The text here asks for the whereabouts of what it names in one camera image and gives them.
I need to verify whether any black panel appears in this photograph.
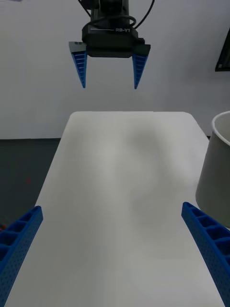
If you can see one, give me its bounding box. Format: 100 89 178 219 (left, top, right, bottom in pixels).
215 24 230 72

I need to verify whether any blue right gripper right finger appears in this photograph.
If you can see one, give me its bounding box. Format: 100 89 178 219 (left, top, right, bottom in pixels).
181 201 230 307

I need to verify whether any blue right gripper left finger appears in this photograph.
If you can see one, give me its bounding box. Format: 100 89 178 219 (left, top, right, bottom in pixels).
0 205 44 307

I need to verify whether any grey waste bin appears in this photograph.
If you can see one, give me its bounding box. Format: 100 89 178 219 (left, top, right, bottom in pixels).
195 110 230 228

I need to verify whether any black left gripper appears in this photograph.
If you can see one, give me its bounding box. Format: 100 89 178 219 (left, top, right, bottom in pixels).
68 23 151 90

